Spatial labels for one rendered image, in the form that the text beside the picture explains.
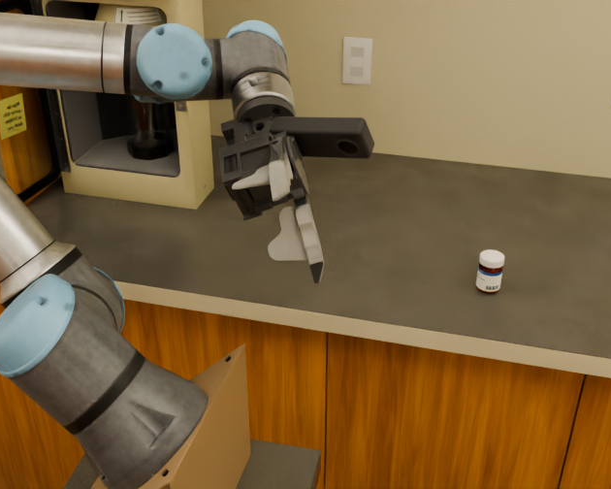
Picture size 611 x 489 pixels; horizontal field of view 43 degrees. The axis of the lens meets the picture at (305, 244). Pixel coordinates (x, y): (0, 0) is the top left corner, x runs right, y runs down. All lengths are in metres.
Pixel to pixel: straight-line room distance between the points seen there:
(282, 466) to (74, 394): 0.35
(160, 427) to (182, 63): 0.39
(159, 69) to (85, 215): 0.93
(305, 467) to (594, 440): 0.61
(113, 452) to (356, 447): 0.79
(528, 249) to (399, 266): 0.27
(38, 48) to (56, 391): 0.36
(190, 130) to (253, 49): 0.67
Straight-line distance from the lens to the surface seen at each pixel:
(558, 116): 1.93
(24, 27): 0.87
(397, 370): 1.44
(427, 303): 1.40
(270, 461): 1.10
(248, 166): 0.85
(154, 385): 0.89
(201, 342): 1.53
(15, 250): 1.00
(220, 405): 0.93
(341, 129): 0.85
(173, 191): 1.70
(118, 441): 0.88
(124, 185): 1.75
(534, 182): 1.88
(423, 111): 1.94
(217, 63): 0.97
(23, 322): 0.86
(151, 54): 0.83
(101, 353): 0.87
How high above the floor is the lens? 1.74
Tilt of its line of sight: 31 degrees down
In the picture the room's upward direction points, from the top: straight up
